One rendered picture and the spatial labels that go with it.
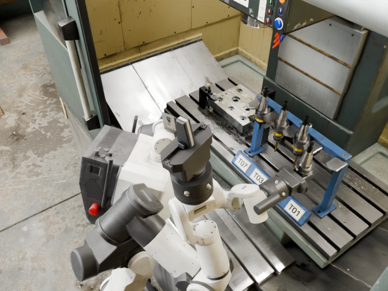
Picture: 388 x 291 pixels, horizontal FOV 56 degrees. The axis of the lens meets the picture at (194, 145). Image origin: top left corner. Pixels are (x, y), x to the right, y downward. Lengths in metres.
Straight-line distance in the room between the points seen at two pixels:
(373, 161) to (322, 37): 0.87
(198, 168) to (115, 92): 1.79
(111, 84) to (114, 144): 1.36
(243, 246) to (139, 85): 1.32
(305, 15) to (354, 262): 1.02
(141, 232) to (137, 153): 0.28
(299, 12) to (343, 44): 0.70
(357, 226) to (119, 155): 1.03
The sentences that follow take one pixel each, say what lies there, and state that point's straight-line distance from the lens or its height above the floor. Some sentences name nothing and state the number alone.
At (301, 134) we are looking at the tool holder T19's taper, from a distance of 1.45.
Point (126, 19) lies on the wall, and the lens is 2.47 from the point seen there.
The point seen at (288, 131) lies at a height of 1.22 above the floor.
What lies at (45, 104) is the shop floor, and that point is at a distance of 3.90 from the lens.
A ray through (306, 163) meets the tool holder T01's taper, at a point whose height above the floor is 1.25.
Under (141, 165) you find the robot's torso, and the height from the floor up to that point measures 1.38.
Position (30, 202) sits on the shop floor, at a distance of 3.00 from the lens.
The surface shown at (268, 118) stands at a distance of 1.55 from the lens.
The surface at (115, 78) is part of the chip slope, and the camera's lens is 2.53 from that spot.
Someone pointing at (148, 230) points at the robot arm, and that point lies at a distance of 0.97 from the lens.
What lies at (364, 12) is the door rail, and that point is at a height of 2.01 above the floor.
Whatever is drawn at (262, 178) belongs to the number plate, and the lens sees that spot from 1.67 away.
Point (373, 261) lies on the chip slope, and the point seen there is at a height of 0.79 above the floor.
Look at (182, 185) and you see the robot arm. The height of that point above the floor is 1.62.
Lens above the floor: 2.18
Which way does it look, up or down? 44 degrees down
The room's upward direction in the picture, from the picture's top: straight up
